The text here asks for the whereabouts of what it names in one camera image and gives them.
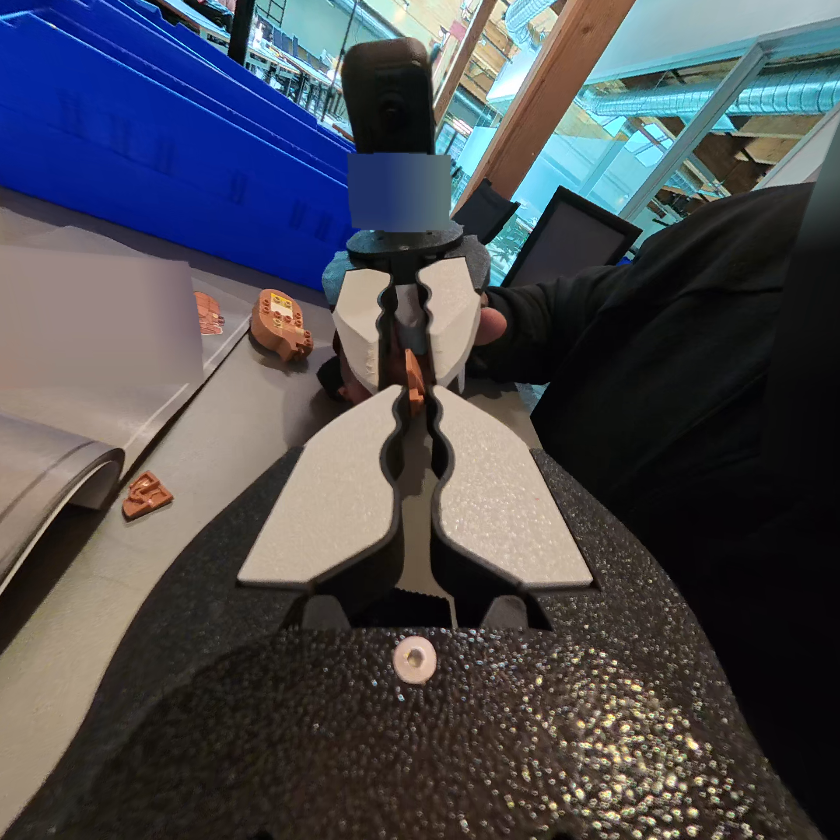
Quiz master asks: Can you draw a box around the grey instruction booklet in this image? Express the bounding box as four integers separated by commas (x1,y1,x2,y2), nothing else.
0,204,253,599

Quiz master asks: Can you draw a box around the black monitor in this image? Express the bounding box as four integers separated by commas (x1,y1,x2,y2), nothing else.
503,187,644,290

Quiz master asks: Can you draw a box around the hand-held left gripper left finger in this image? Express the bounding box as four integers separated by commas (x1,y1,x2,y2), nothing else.
239,389,404,589

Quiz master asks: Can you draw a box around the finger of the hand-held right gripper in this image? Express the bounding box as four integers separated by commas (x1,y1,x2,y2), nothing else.
416,258,481,392
334,266,396,392

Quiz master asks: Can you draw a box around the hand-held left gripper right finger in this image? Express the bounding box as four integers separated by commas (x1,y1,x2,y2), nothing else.
432,389,595,590

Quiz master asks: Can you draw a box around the wooden beam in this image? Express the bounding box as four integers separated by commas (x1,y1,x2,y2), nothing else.
453,0,639,211

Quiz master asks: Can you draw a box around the silver ventilation duct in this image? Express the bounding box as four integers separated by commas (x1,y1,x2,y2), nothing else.
578,59,840,135

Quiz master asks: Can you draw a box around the black office chair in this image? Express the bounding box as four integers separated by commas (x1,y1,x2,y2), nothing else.
453,180,522,250

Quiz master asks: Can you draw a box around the brown curved brick piece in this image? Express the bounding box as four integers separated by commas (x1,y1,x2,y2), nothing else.
401,348,429,405

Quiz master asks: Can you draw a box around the round brown brick assembly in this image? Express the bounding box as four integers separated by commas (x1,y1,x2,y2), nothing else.
250,289,316,362

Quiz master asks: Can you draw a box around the grey desk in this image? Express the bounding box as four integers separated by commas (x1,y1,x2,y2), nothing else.
0,184,546,788

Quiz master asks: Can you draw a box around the row of blue plastic bins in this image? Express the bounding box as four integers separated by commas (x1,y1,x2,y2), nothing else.
0,0,363,298

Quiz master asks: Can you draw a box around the person's right forearm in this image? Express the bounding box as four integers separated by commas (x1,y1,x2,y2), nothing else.
493,263,686,389

